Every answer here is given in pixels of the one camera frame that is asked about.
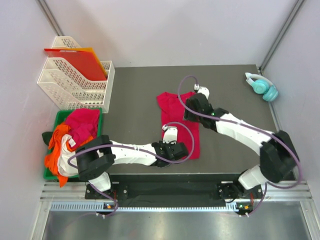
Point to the white perforated file rack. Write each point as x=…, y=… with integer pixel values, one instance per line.
x=69, y=89

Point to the orange t-shirt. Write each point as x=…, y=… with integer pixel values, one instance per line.
x=55, y=146

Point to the dark green cloth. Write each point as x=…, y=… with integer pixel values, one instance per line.
x=46, y=137

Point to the slotted cable duct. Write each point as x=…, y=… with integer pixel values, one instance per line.
x=91, y=206

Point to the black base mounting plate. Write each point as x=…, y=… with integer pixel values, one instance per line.
x=179, y=190

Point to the red orange folder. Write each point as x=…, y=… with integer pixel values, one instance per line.
x=84, y=60

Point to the red t-shirt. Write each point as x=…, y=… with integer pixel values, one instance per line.
x=83, y=123
x=173, y=111

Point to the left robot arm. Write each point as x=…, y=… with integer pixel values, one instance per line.
x=94, y=158

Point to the red t-shirt in bin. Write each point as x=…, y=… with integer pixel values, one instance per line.
x=83, y=123

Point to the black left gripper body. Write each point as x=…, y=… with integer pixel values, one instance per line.
x=165, y=145

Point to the green plastic bin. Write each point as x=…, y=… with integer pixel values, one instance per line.
x=60, y=118

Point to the white t-shirt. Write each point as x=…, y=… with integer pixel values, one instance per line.
x=67, y=150

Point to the teal white headphones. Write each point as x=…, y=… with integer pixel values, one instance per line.
x=262, y=86

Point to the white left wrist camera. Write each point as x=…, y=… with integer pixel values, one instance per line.
x=170, y=134

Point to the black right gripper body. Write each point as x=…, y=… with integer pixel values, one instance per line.
x=190, y=115

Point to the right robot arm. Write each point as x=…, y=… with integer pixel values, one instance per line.
x=277, y=155

